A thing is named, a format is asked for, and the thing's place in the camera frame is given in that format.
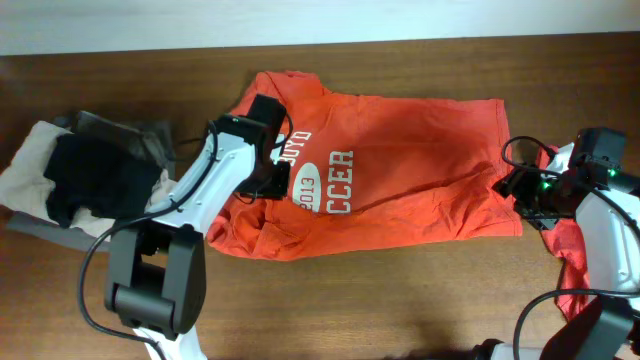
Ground orange soccer t-shirt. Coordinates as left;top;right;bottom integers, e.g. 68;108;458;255
206;71;522;261

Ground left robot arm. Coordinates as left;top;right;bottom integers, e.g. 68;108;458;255
104;95;293;359

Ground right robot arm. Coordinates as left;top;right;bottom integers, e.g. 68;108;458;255
468;127;639;360

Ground red t-shirt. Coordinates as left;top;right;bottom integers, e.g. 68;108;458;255
536;146;590;321

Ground grey folded garment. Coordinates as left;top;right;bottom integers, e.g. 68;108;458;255
6;111;175;250

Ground right black cable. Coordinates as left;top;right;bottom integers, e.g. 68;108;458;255
499;134;640;360

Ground black cable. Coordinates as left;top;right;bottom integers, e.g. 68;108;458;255
77;112;295;360
499;134;640;360

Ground left black cable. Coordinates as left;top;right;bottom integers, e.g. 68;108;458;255
77;112;295;360

